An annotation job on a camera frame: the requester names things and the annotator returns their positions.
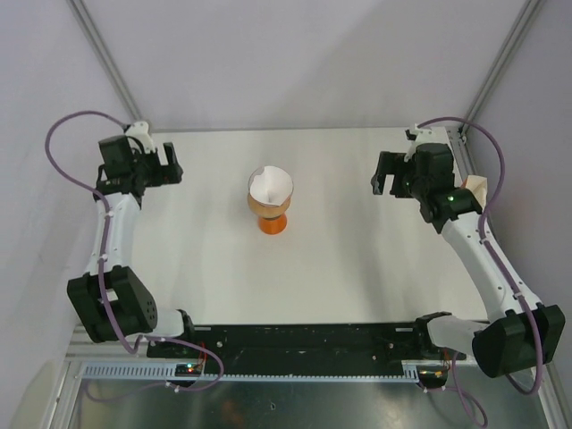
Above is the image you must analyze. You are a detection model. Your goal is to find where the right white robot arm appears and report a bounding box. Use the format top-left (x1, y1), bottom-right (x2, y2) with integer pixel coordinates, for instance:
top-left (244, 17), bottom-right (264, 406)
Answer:
top-left (371, 143), bottom-right (565, 378)

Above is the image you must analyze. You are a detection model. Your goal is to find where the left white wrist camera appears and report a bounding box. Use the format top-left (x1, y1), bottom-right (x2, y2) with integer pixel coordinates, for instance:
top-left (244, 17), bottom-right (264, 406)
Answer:
top-left (123, 121), bottom-right (156, 155)

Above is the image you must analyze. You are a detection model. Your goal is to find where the grey slotted cable duct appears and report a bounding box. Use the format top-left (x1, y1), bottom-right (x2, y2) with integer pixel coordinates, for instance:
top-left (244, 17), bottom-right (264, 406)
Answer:
top-left (80, 361), bottom-right (445, 383)

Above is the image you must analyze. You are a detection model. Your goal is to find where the orange glass carafe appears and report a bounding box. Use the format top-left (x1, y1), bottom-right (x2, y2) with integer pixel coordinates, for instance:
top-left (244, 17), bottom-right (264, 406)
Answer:
top-left (257, 214), bottom-right (288, 235)

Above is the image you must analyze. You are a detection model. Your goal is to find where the right aluminium frame post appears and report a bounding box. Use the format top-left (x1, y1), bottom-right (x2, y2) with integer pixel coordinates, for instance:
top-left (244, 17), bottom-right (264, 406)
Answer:
top-left (464, 0), bottom-right (546, 122)

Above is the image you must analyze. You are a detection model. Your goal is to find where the aluminium frame post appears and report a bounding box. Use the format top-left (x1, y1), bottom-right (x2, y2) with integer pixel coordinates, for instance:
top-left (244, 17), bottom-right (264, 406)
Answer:
top-left (464, 0), bottom-right (546, 122)
top-left (65, 0), bottom-right (146, 122)

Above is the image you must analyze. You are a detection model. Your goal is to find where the right aluminium table rail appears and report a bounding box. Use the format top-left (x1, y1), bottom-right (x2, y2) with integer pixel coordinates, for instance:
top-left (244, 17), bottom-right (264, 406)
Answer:
top-left (445, 126), bottom-right (477, 180)

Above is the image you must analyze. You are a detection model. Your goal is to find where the paper coffee filter stack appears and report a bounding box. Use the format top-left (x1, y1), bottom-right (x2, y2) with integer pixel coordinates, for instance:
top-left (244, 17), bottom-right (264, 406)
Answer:
top-left (461, 174), bottom-right (488, 209)

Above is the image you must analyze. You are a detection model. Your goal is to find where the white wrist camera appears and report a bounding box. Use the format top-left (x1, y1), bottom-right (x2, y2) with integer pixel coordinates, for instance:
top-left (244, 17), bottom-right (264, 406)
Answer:
top-left (123, 121), bottom-right (156, 155)
top-left (404, 124), bottom-right (433, 162)

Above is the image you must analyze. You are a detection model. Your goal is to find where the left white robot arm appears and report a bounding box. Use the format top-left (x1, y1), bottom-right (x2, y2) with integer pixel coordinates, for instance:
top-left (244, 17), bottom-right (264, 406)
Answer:
top-left (67, 136), bottom-right (198, 358)

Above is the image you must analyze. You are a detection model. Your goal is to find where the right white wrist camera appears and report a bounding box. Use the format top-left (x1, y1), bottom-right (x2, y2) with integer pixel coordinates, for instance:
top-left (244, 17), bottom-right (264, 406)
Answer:
top-left (404, 124), bottom-right (433, 162)

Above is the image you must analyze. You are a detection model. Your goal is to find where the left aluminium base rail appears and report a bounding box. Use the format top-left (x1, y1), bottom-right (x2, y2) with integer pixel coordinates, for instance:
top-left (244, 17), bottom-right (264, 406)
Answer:
top-left (66, 324), bottom-right (148, 360)

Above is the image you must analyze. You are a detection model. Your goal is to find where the left aluminium frame post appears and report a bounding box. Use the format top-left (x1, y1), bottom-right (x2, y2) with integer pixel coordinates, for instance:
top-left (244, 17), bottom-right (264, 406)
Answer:
top-left (65, 0), bottom-right (146, 122)

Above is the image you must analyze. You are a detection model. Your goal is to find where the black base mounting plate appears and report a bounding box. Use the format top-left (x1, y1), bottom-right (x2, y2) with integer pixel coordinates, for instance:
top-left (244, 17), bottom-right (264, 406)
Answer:
top-left (147, 322), bottom-right (468, 376)

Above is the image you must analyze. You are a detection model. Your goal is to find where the wooden dripper ring holder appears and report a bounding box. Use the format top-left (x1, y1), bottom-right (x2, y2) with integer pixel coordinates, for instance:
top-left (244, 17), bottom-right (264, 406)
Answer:
top-left (247, 194), bottom-right (291, 219)

